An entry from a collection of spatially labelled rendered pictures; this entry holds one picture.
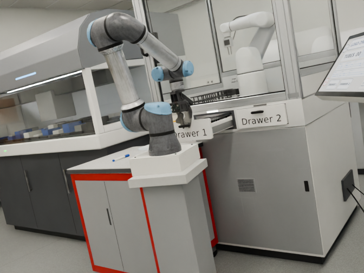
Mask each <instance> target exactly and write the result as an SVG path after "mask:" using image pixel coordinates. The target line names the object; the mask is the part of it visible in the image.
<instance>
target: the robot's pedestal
mask: <svg viewBox="0 0 364 273"><path fill-rule="evenodd" d="M206 167H207V160H206V158H205V159H198V160H197V161H195V162H194V163H193V164H192V165H190V166H189V167H187V168H186V169H184V170H183V171H182V172H174V173H162V174H150V175H139V176H133V177H132V178H130V179H128V184H129V188H137V187H142V189H143V192H144V197H145V203H146V207H147V213H148V217H149V223H150V226H151V231H152V236H153V241H154V246H155V251H156V254H157V260H158V265H159V270H160V273H217V272H216V266H215V261H214V257H213V252H212V246H211V240H210V235H209V229H208V225H207V220H206V214H205V209H204V203H203V197H202V192H201V188H200V182H199V177H198V174H199V173H200V172H201V171H202V170H204V169H205V168H206Z"/></svg>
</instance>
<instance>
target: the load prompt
mask: <svg viewBox="0 0 364 273"><path fill-rule="evenodd" d="M361 47H364V37H362V38H358V39H355V40H353V41H352V43H351V44H350V46H349V48H348V50H351V49H356V48H361Z"/></svg>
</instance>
